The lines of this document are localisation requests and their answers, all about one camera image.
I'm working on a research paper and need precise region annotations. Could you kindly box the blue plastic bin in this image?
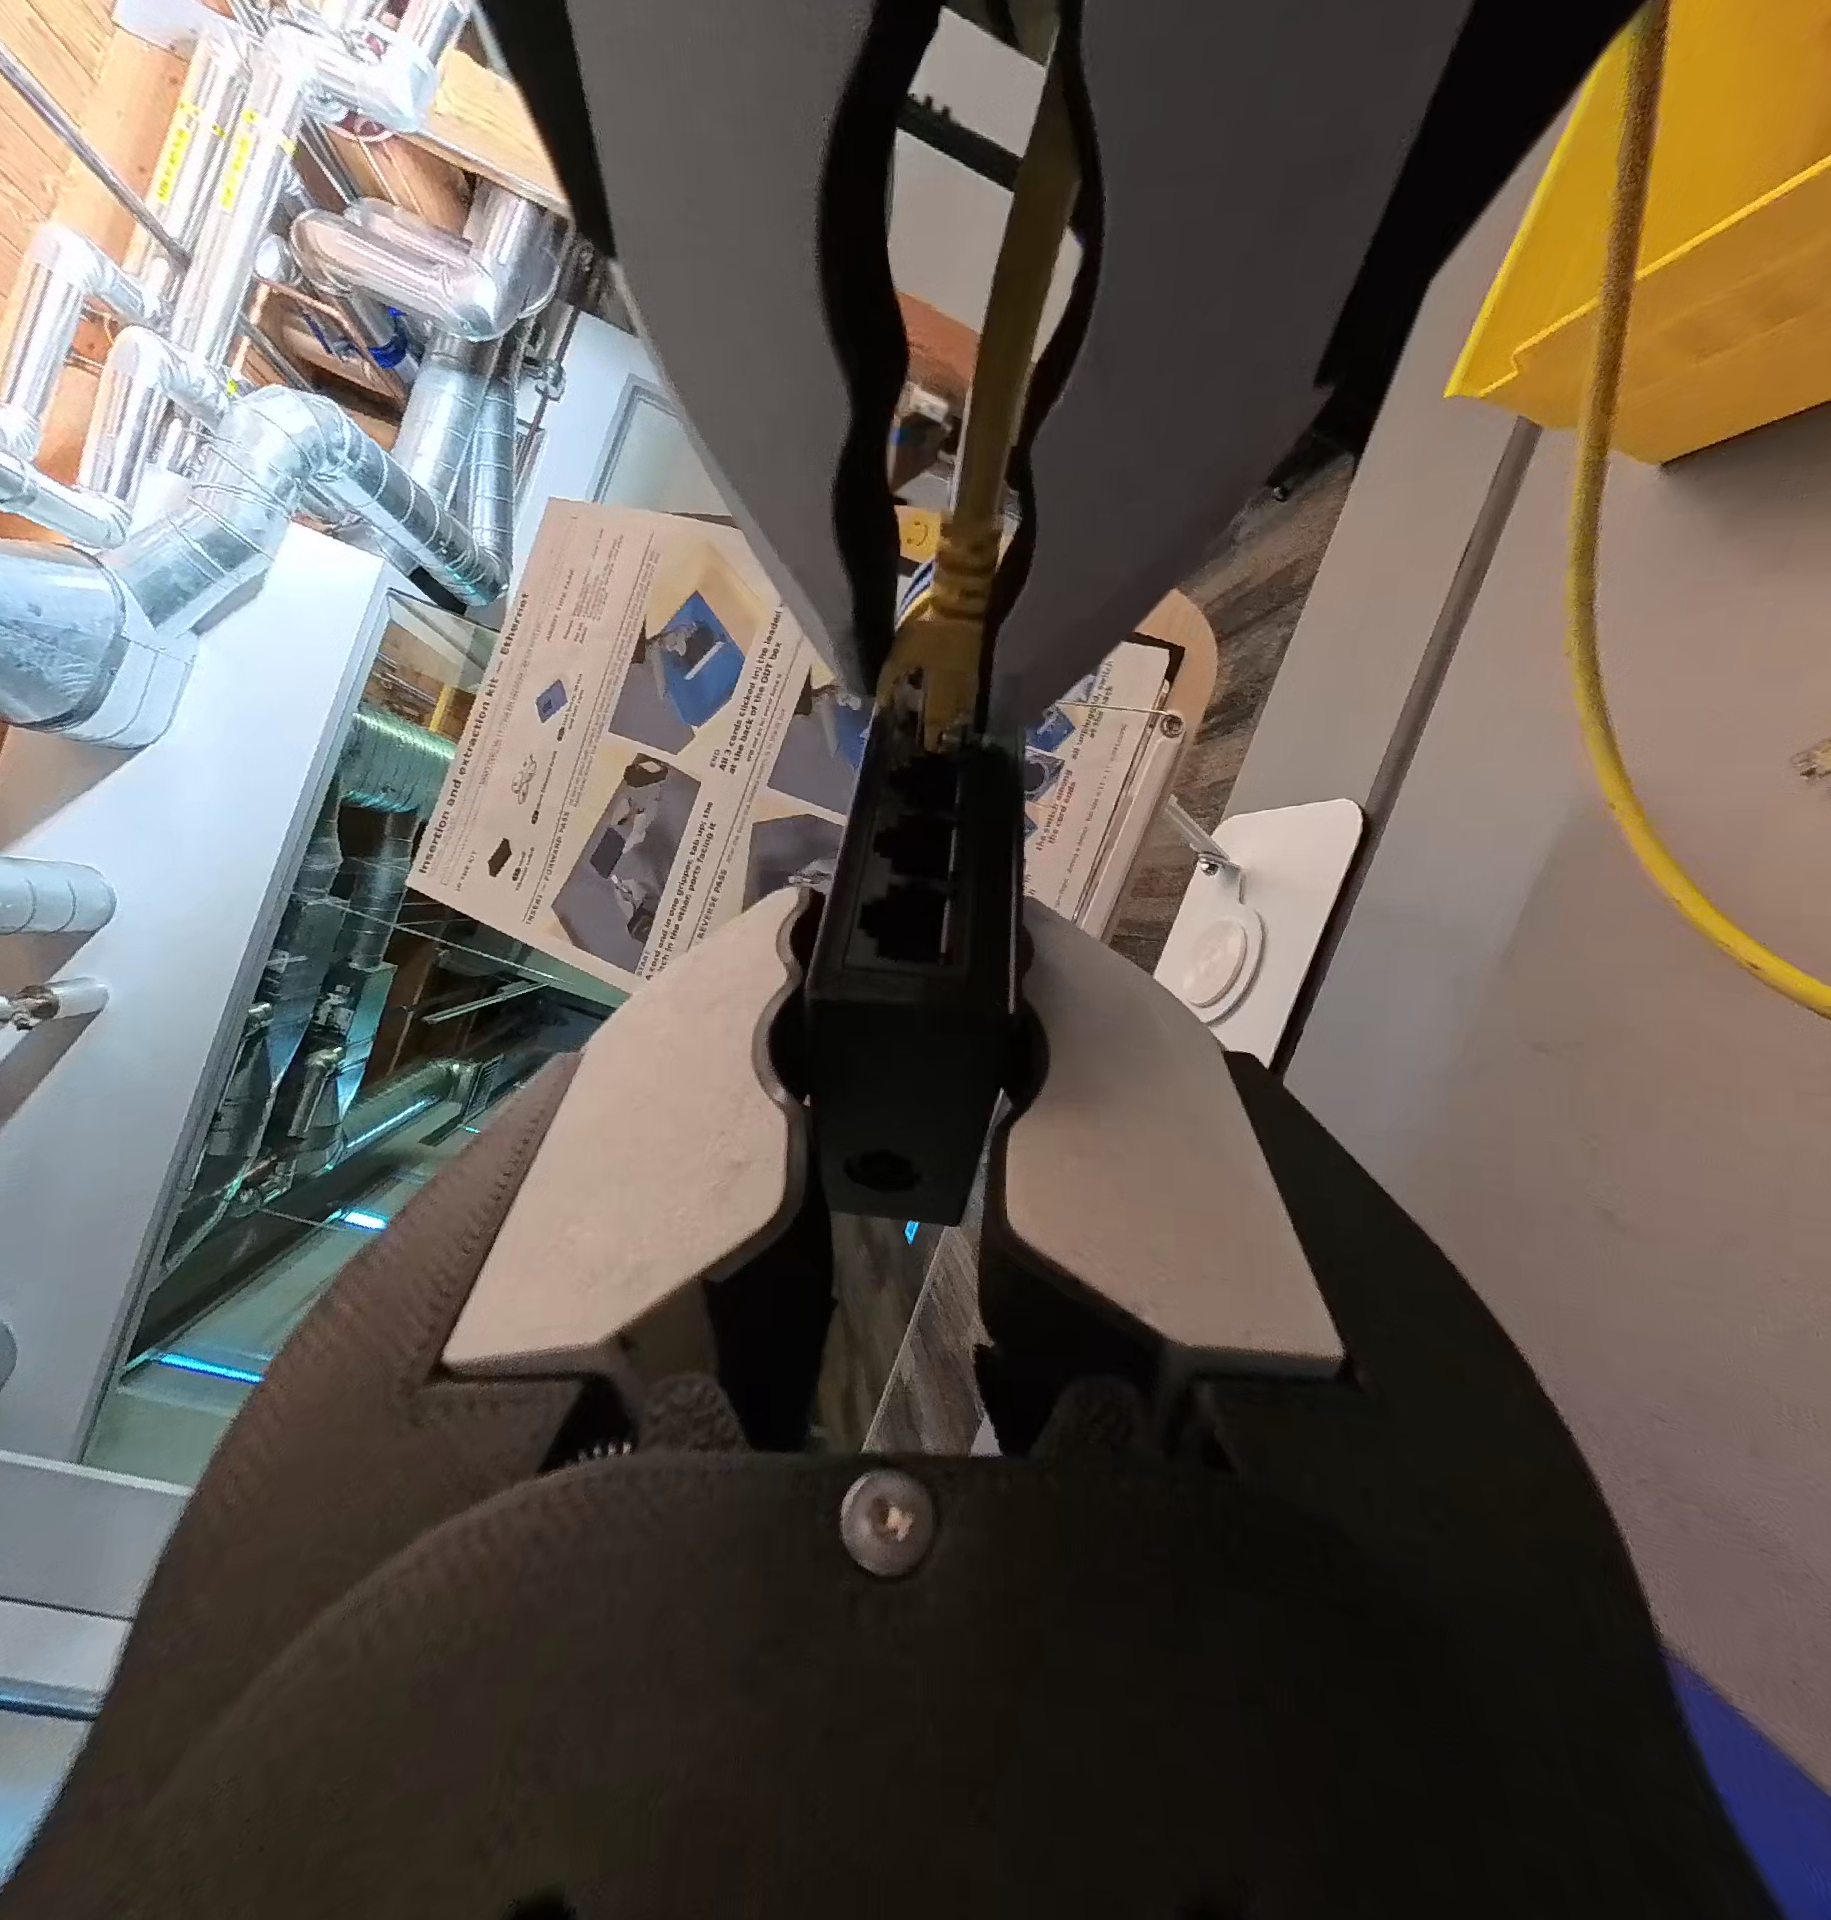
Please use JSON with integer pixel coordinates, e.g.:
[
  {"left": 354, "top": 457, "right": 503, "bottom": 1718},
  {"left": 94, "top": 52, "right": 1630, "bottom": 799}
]
[{"left": 1666, "top": 1657, "right": 1831, "bottom": 1920}]

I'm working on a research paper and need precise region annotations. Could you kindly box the silver corrugated ceiling duct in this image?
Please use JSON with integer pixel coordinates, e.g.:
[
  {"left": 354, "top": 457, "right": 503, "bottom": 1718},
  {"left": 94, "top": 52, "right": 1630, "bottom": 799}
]
[{"left": 331, "top": 1049, "right": 501, "bottom": 1144}]

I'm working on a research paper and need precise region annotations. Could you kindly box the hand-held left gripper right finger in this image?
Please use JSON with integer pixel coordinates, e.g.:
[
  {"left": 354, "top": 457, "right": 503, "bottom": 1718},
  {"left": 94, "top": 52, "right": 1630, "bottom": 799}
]
[{"left": 983, "top": 900, "right": 1346, "bottom": 1380}]

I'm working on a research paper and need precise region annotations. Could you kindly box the silver elbow duct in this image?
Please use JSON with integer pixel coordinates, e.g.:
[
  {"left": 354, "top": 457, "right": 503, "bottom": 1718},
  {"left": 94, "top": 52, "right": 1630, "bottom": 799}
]
[{"left": 0, "top": 195, "right": 561, "bottom": 753}]

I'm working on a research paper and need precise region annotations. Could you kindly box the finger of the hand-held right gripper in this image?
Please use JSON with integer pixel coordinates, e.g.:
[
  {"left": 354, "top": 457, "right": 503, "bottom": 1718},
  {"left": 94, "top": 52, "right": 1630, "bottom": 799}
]
[
  {"left": 987, "top": 0, "right": 1482, "bottom": 721},
  {"left": 566, "top": 0, "right": 912, "bottom": 699}
]

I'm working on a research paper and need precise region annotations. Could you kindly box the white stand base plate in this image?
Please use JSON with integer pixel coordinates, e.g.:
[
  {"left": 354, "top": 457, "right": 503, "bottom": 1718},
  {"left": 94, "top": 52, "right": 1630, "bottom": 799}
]
[{"left": 1156, "top": 799, "right": 1368, "bottom": 1073}]

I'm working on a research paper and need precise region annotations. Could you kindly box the yellow plastic bin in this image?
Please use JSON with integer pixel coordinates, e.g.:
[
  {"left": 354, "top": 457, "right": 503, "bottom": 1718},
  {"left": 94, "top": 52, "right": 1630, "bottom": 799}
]
[{"left": 1444, "top": 0, "right": 1831, "bottom": 469}]

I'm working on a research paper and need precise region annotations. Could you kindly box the printed instruction sheet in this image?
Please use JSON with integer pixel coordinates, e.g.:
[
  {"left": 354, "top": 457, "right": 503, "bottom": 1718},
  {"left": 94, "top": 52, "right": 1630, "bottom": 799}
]
[{"left": 405, "top": 497, "right": 1175, "bottom": 994}]

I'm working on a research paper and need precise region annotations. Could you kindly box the yellow ethernet cable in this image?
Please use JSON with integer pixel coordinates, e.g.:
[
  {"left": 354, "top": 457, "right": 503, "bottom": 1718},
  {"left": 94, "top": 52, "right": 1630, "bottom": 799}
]
[{"left": 874, "top": 0, "right": 1831, "bottom": 1044}]

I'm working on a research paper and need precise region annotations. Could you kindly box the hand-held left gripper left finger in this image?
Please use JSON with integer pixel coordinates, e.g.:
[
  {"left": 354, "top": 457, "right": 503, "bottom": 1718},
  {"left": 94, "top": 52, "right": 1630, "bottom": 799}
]
[{"left": 443, "top": 885, "right": 829, "bottom": 1374}]

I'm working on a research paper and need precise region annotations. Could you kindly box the black ethernet switch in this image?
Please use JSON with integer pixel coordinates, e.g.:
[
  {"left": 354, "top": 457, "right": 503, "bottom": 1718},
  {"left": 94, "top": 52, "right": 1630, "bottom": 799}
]
[{"left": 803, "top": 726, "right": 1040, "bottom": 1230}]

